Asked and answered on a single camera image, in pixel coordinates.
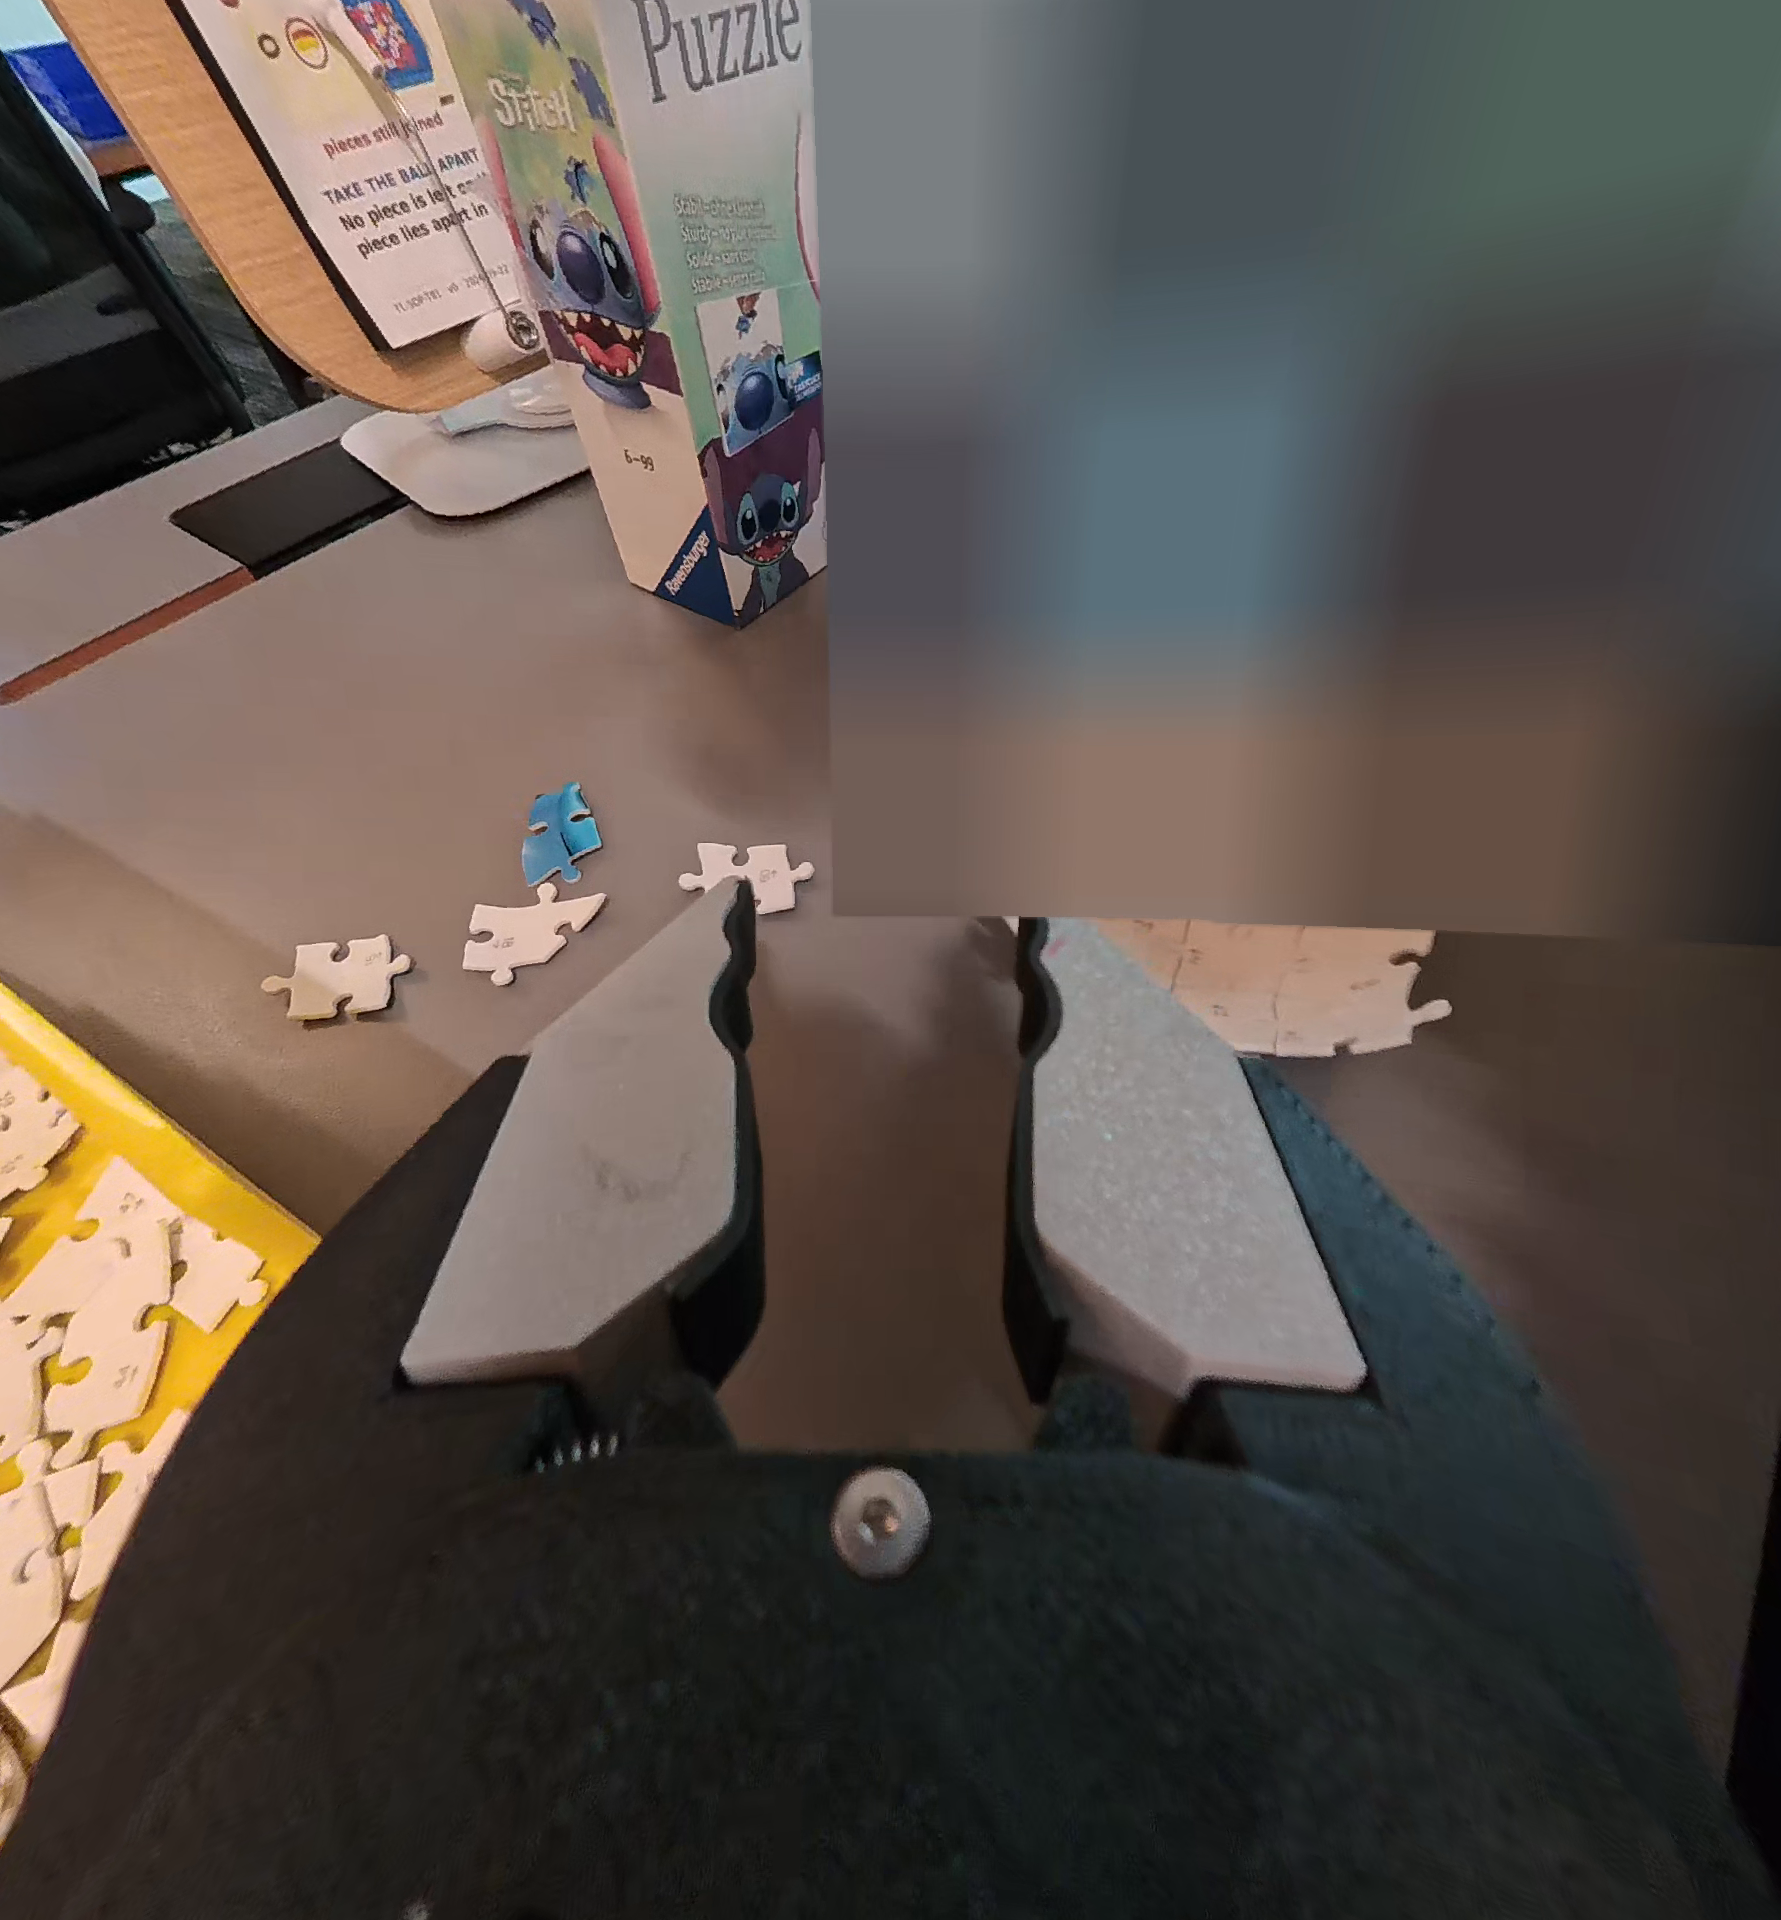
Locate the black table cable flap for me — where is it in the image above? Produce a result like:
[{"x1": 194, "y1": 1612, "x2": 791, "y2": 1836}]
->
[{"x1": 170, "y1": 442, "x2": 410, "y2": 574}]

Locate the black office chair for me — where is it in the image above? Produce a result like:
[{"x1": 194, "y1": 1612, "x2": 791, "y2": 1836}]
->
[{"x1": 0, "y1": 0, "x2": 254, "y2": 528}]

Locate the yellow plastic bin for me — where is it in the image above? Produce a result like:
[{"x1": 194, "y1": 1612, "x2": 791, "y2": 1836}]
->
[{"x1": 0, "y1": 928, "x2": 324, "y2": 1920}]

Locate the blue printed puzzle piece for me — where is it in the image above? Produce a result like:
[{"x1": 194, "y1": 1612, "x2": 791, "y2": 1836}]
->
[{"x1": 522, "y1": 781, "x2": 604, "y2": 888}]

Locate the instruction sign on stand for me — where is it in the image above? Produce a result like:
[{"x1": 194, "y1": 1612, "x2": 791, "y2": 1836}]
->
[{"x1": 45, "y1": 0, "x2": 594, "y2": 413}]

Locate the white assembled puzzle ball section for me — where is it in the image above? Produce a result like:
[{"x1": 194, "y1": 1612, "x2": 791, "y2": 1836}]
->
[{"x1": 1094, "y1": 918, "x2": 1454, "y2": 1060}]

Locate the pile of white puzzle pieces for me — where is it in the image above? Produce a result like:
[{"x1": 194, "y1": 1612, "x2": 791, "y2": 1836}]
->
[{"x1": 0, "y1": 983, "x2": 275, "y2": 1893}]

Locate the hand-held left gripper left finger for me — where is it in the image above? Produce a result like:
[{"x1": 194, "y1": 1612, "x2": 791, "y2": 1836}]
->
[{"x1": 400, "y1": 880, "x2": 767, "y2": 1388}]

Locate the printed cardboard puzzle box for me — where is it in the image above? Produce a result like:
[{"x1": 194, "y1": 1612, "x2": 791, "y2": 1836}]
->
[{"x1": 478, "y1": 0, "x2": 834, "y2": 630}]

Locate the single pointed white puzzle piece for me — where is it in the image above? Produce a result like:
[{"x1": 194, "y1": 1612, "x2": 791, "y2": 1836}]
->
[{"x1": 461, "y1": 883, "x2": 610, "y2": 989}]

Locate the white flat base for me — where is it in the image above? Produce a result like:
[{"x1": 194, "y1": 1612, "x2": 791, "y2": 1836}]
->
[{"x1": 341, "y1": 377, "x2": 594, "y2": 518}]

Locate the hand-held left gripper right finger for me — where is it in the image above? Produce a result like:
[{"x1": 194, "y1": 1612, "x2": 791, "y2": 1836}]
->
[{"x1": 1003, "y1": 918, "x2": 1370, "y2": 1405}]

